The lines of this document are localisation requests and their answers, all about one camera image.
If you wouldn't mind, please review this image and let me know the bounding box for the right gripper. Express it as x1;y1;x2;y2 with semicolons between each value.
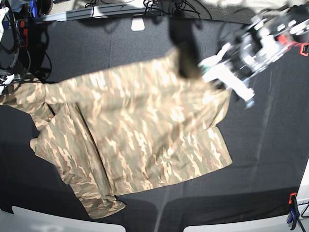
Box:
0;70;21;95

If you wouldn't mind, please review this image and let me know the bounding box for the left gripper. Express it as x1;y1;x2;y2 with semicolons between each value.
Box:
198;43;255;108

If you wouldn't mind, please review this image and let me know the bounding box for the camouflage t-shirt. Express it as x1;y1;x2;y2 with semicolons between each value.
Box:
0;49;232;219

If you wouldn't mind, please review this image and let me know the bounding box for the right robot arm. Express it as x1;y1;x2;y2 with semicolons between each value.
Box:
0;0;31;94

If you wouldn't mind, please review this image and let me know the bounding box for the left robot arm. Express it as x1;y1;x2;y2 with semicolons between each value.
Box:
198;3;309;108

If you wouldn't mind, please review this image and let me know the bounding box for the orange clamp far left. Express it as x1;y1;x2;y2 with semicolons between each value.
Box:
14;20;28;47

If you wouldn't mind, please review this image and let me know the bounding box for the orange clamp far right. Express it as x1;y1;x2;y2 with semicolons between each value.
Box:
299;43;309;57

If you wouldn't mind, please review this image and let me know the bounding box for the blue clamp top left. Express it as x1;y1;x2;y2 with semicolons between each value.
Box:
29;0;42;24

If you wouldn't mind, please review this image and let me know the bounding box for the white tape patch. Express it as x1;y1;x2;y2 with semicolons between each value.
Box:
131;17;145;31

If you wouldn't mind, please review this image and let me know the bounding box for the orange blue clamp near right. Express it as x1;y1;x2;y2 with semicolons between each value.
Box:
287;192;299;231

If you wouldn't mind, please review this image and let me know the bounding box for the black cable bundle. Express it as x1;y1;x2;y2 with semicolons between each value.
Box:
142;0;213;20

